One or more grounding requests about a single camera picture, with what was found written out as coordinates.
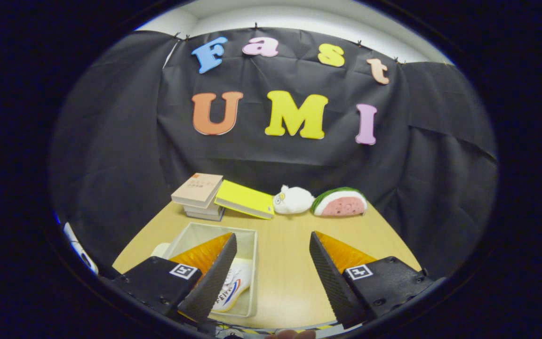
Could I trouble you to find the green fabric storage box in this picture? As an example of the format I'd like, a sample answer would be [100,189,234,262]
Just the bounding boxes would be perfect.
[151,222,259,318]

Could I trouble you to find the yellow book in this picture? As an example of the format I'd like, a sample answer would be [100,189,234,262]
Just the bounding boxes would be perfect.
[214,179,275,220]

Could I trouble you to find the white and black device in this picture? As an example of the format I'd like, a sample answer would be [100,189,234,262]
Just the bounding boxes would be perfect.
[63,222,99,275]

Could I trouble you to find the white plush toy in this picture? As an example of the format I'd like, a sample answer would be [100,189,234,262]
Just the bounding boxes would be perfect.
[272,185,315,215]

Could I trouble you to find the white shoe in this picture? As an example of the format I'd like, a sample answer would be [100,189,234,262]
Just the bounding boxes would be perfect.
[211,258,254,313]

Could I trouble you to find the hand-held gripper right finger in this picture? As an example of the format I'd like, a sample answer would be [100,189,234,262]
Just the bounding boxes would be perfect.
[309,231,436,330]

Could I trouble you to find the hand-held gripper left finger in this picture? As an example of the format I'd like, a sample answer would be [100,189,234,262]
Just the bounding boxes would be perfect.
[106,232,238,325]

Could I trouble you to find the watermelon plush toy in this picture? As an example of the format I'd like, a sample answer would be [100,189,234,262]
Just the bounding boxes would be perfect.
[311,186,368,217]

